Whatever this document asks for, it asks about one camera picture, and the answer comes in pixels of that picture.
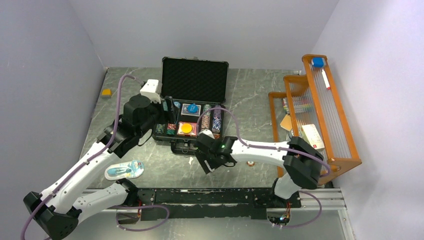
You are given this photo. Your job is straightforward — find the blue playing card deck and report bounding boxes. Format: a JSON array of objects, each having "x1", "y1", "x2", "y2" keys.
[{"x1": 181, "y1": 103, "x2": 202, "y2": 117}]

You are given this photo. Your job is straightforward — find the yellow round button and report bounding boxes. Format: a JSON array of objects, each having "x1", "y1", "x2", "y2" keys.
[{"x1": 180, "y1": 123, "x2": 193, "y2": 134}]

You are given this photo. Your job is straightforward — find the blue small blind button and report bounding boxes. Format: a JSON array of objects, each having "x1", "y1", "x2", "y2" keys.
[{"x1": 187, "y1": 103, "x2": 200, "y2": 114}]

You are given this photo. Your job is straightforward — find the red playing card deck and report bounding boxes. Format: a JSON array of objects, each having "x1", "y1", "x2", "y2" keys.
[{"x1": 177, "y1": 121, "x2": 198, "y2": 137}]

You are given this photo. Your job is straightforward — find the black poker set case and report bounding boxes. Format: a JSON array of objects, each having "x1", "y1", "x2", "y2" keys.
[{"x1": 153, "y1": 56, "x2": 229, "y2": 155}]

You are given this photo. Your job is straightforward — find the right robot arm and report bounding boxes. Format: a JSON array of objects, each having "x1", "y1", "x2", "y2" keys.
[{"x1": 194, "y1": 133, "x2": 328, "y2": 207}]

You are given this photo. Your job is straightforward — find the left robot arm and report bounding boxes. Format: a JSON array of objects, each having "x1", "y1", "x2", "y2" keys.
[{"x1": 23, "y1": 94, "x2": 179, "y2": 240}]

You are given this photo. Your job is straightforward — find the blister pack blue tool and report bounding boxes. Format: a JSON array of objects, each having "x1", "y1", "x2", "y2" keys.
[{"x1": 104, "y1": 160, "x2": 145, "y2": 181}]

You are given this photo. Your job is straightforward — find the coloured marker set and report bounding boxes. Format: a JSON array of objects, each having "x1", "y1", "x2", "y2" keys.
[{"x1": 282, "y1": 98, "x2": 313, "y2": 115}]

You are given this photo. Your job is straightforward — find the light blue poker chip row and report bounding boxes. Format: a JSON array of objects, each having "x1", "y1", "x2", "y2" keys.
[{"x1": 166, "y1": 101, "x2": 181, "y2": 136}]

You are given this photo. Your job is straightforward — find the purple blue poker chip row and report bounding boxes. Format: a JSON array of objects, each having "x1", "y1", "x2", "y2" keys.
[{"x1": 211, "y1": 105, "x2": 222, "y2": 139}]

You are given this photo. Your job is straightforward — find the green orange poker chip row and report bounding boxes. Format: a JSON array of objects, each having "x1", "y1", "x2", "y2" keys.
[{"x1": 200, "y1": 104, "x2": 212, "y2": 130}]

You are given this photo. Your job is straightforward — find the yellow orange block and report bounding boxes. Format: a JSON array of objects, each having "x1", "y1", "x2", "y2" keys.
[{"x1": 100, "y1": 88, "x2": 113, "y2": 98}]

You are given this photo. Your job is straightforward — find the tan paper notepad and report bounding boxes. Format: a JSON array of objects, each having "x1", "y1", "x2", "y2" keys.
[{"x1": 279, "y1": 114, "x2": 293, "y2": 132}]

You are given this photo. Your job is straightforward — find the white red box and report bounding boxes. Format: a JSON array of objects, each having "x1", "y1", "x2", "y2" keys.
[{"x1": 300, "y1": 124, "x2": 325, "y2": 152}]

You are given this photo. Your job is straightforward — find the orange wooden rack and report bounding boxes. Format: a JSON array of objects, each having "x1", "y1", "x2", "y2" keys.
[{"x1": 268, "y1": 54, "x2": 362, "y2": 185}]

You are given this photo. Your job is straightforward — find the white red marker pen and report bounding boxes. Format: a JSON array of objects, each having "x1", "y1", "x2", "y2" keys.
[{"x1": 321, "y1": 69, "x2": 331, "y2": 90}]

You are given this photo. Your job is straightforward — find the blue cube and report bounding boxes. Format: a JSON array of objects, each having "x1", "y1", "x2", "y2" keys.
[{"x1": 311, "y1": 57, "x2": 326, "y2": 68}]

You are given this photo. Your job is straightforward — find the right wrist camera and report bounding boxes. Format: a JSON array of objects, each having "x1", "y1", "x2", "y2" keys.
[{"x1": 198, "y1": 129, "x2": 215, "y2": 139}]

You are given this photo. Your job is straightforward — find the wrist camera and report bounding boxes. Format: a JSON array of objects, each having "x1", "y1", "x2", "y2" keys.
[
  {"x1": 198, "y1": 129, "x2": 215, "y2": 139},
  {"x1": 139, "y1": 79, "x2": 162, "y2": 104}
]

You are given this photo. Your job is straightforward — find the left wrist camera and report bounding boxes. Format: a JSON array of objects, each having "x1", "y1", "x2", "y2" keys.
[{"x1": 139, "y1": 79, "x2": 162, "y2": 104}]

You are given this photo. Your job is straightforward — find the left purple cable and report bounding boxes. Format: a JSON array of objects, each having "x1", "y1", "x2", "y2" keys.
[{"x1": 19, "y1": 74, "x2": 170, "y2": 240}]

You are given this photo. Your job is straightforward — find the purple cable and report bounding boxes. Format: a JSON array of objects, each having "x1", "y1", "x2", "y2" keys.
[
  {"x1": 197, "y1": 106, "x2": 332, "y2": 230},
  {"x1": 19, "y1": 74, "x2": 170, "y2": 240}
]

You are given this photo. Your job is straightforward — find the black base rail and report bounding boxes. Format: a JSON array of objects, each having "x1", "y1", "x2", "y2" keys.
[{"x1": 79, "y1": 187, "x2": 347, "y2": 223}]

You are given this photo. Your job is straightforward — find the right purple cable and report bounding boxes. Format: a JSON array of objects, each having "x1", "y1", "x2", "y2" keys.
[{"x1": 197, "y1": 106, "x2": 332, "y2": 230}]

